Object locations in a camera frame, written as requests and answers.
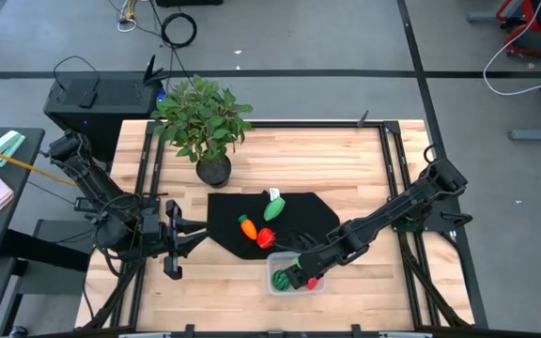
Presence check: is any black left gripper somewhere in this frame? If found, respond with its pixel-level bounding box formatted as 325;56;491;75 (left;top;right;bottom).
141;199;209;281

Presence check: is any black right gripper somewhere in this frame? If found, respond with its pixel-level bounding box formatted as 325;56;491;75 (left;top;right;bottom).
285;233;347;289

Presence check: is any green striped watermelon toy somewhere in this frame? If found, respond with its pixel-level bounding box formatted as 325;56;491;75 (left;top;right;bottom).
270;269;291;291

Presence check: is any orange carrot toy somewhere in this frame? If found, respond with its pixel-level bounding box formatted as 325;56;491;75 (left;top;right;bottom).
238;214;258;241

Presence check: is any red tomato toy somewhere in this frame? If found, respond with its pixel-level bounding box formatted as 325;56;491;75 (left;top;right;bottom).
256;227;277;250

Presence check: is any green vegetable toy orange end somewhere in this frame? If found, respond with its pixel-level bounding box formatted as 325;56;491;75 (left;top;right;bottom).
263;195;286;223

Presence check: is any clear plastic tupperware container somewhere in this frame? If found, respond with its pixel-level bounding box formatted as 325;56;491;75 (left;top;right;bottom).
265;252;327;296

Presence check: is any black cloth mat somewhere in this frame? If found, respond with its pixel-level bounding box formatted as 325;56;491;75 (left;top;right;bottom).
206;191;342;260

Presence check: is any small black power box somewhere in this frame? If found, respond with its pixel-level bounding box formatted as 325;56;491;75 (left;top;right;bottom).
73;196;100;212

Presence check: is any potted green leafy plant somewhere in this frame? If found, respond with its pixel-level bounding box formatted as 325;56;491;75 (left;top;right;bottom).
150;74;255;188

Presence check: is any black computer tower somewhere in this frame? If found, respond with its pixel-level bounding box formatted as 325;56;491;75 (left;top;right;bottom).
43;69;164;163

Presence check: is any black wifi antenna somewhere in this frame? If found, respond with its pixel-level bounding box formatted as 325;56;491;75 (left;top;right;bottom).
143;54;171;85

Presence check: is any small black box on tower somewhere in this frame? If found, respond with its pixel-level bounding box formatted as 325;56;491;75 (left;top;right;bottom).
75;88;99;109

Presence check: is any mint green stapler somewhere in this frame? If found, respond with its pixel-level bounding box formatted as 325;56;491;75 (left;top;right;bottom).
0;130;26;168

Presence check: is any grey metal furniture foot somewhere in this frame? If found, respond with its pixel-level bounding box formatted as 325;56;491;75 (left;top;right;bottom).
507;126;541;143

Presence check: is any red and black chair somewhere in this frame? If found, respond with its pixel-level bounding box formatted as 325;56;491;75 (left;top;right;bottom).
495;0;541;60

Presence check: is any black metal table frame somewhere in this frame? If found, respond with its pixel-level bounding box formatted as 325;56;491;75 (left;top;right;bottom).
82;120;476;332

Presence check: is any yellow cable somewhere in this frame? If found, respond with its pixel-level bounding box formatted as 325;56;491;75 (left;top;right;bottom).
0;142;77;188

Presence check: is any coiled black cable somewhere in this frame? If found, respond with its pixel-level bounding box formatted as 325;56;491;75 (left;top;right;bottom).
161;12;198;49

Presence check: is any tangled floor cable bundle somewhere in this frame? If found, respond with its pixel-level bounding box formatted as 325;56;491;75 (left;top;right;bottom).
108;0;140;33

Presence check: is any white cable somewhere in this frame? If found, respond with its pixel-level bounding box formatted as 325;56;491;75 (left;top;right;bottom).
483;0;541;97

